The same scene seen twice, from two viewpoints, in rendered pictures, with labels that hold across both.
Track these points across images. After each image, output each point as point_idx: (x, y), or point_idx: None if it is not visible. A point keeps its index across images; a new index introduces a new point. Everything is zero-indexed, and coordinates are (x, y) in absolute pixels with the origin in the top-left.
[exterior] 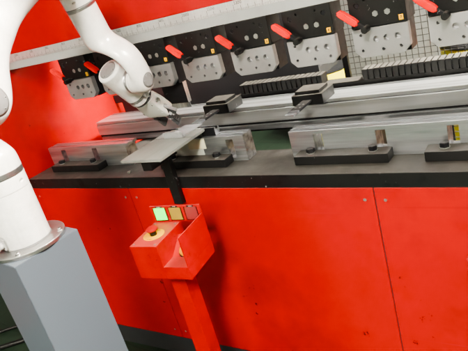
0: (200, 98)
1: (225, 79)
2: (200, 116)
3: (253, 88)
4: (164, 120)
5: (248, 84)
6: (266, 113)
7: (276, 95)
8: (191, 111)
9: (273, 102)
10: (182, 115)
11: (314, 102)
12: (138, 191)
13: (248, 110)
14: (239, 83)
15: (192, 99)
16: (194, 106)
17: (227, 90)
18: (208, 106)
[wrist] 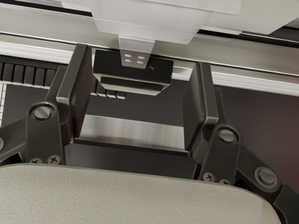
0: (241, 90)
1: (179, 108)
2: (208, 60)
3: (94, 85)
4: (190, 104)
5: (102, 94)
6: (20, 26)
7: (48, 61)
8: (231, 77)
9: (13, 47)
10: (256, 75)
11: None
12: None
13: (70, 43)
14: (155, 96)
15: (259, 93)
16: (233, 83)
17: (183, 91)
18: (151, 81)
